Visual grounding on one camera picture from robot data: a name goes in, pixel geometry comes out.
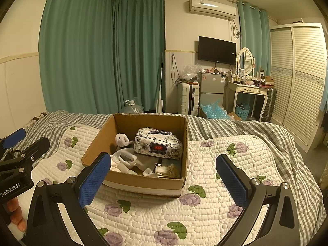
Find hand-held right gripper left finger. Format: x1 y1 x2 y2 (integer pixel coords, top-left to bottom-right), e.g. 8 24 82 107
26 152 112 246

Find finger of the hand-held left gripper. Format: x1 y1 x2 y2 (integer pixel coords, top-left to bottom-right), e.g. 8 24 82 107
0 136 51 178
0 128 27 155

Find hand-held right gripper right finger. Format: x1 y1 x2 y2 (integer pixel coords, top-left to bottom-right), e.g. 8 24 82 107
216 154 301 246

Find brown cardboard box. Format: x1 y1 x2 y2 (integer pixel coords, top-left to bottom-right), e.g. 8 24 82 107
81 113 189 198

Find cream sock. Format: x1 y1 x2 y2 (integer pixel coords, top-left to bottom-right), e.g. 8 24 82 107
154 163 181 179

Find floral tissue pack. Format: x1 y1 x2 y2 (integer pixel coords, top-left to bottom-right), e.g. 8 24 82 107
133 128 184 161

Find person's left hand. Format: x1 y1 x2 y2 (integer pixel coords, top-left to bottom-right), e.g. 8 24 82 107
6 197 27 232

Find dark patterned cloth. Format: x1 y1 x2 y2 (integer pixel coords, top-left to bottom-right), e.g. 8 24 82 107
28 111 48 124

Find floral quilted blanket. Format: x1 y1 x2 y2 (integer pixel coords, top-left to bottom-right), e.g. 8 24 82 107
15 124 312 246

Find small brown carton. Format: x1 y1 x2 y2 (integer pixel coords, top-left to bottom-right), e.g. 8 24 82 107
225 111 243 122

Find blue plastic basket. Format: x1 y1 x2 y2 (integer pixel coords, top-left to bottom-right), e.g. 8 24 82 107
235 103 251 121

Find blue plastic bags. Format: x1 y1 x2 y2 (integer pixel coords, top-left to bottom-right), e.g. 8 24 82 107
200 99 231 120

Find clear water bottle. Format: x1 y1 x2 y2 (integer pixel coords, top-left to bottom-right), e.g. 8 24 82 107
124 98 144 114

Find dark striped suitcase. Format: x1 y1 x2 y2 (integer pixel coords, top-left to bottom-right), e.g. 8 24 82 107
263 87 277 123

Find white dressing table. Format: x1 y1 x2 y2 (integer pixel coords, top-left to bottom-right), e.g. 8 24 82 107
227 78 273 122

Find white ribbed suitcase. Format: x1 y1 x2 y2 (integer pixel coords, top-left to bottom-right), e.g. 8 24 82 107
178 82 192 115

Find grey small fridge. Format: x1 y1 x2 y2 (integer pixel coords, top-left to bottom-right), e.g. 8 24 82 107
198 72 227 116

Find cosmetics clutter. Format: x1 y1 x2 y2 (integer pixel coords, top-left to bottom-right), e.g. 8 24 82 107
231 68 275 88

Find wide dark green curtain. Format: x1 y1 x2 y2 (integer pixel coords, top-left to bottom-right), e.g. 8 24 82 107
38 0 119 114

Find white mop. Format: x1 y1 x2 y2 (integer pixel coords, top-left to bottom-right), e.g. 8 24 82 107
156 52 165 113

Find clear plastic bag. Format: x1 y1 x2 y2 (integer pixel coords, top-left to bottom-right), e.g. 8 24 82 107
182 64 201 81

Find white louvred wardrobe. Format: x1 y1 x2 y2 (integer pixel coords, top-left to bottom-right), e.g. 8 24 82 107
269 23 328 152

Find white oval vanity mirror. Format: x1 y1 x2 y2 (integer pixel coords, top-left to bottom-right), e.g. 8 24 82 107
237 47 257 77

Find narrow dark green curtain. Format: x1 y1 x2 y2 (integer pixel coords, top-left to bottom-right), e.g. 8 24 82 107
112 0 167 114

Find light teal curtain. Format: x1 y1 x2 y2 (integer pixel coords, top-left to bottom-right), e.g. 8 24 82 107
236 1 272 78

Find white air conditioner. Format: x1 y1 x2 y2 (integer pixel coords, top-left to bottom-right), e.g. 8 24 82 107
189 0 237 21

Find black wall cable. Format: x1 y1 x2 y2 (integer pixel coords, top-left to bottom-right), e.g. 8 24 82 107
171 53 183 85

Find black wall television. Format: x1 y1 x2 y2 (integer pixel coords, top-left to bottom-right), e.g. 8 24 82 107
198 36 237 66

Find air conditioner power cable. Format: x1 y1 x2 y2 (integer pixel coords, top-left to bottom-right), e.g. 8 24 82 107
231 20 242 40

